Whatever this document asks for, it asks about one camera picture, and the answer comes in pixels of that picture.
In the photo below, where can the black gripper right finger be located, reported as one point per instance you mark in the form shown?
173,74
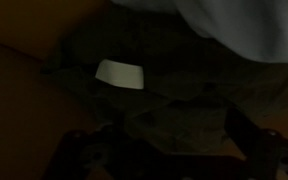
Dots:
266,150

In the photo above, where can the light blue cloth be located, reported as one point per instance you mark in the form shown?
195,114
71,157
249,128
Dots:
254,29

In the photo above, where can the brown armchair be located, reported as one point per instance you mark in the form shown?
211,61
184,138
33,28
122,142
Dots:
34,112

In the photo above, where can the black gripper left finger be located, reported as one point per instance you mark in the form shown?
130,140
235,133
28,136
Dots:
123,157

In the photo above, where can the black cloth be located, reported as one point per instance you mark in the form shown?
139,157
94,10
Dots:
189,82

